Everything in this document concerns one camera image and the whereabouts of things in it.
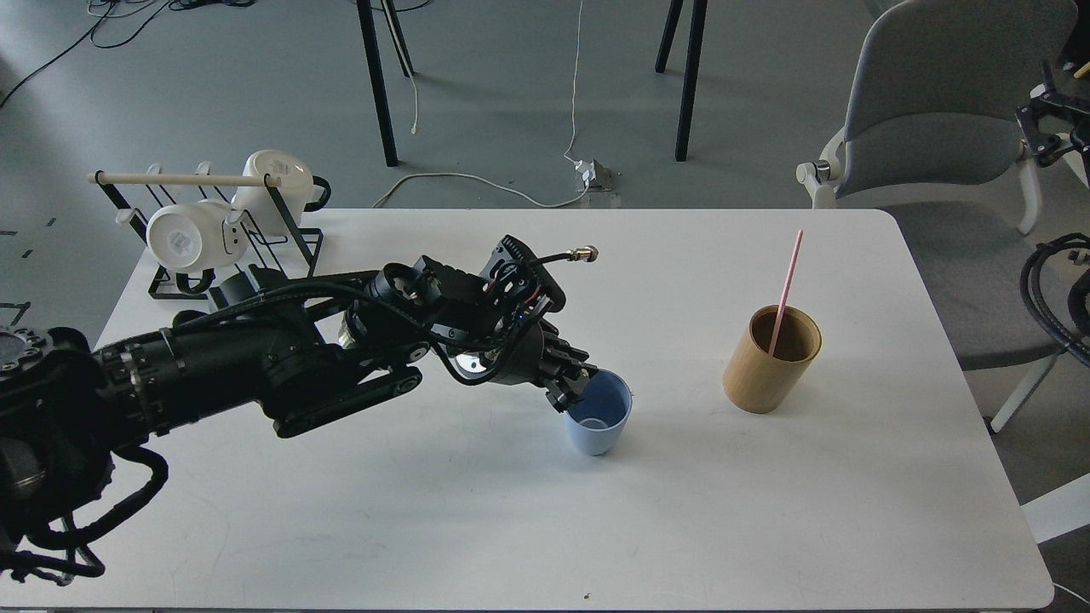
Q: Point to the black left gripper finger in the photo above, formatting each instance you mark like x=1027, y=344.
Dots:
x=561, y=360
x=565, y=390

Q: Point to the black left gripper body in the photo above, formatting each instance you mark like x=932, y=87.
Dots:
x=488, y=326

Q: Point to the blue plastic cup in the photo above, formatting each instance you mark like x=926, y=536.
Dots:
x=595, y=423

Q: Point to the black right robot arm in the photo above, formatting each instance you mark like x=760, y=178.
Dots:
x=1054, y=127

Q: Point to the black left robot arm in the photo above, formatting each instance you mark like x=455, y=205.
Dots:
x=308, y=351

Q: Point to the white power plug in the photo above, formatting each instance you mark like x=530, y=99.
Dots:
x=594, y=176

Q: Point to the bamboo cylinder holder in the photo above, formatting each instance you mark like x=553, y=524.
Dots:
x=758, y=381

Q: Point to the white mug front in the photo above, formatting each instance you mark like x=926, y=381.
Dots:
x=190, y=238

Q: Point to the black table leg left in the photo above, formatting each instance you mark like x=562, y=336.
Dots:
x=367, y=26

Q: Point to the black table leg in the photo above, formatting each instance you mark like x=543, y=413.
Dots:
x=367, y=26
x=694, y=48

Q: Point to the black table leg right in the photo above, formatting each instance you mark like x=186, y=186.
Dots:
x=694, y=48

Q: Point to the grey office chair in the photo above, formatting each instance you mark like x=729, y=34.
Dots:
x=933, y=102

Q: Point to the black wire mug rack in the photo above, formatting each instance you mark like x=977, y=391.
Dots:
x=273, y=190

